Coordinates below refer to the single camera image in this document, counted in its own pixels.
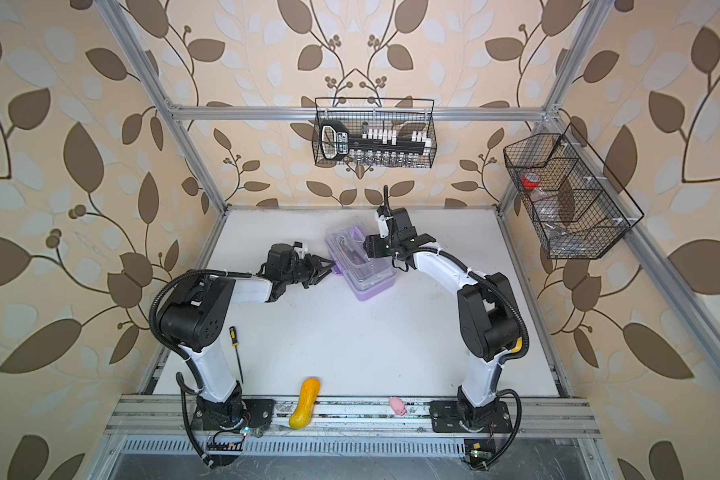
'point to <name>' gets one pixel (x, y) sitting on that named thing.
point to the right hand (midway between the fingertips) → (375, 245)
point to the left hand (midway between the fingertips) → (336, 262)
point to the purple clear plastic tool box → (365, 275)
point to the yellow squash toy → (302, 416)
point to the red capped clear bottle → (531, 180)
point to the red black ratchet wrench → (354, 255)
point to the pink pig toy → (397, 405)
